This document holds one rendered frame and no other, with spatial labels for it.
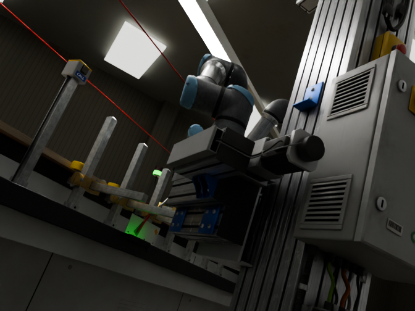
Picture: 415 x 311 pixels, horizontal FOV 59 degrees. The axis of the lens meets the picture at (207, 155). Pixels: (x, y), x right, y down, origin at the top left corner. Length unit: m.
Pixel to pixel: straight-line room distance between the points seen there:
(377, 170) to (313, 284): 0.33
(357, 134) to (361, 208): 0.19
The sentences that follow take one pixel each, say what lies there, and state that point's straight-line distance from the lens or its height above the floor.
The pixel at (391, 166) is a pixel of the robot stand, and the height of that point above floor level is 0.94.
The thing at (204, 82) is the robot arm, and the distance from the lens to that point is 1.32.
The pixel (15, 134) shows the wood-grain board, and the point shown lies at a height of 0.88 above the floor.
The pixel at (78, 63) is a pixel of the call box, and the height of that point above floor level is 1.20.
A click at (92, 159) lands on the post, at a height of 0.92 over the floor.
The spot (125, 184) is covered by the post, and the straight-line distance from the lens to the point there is 1.80.
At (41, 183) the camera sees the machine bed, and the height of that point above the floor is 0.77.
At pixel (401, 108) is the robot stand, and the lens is 0.94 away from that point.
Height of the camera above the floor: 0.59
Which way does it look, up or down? 19 degrees up
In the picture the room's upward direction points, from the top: 20 degrees clockwise
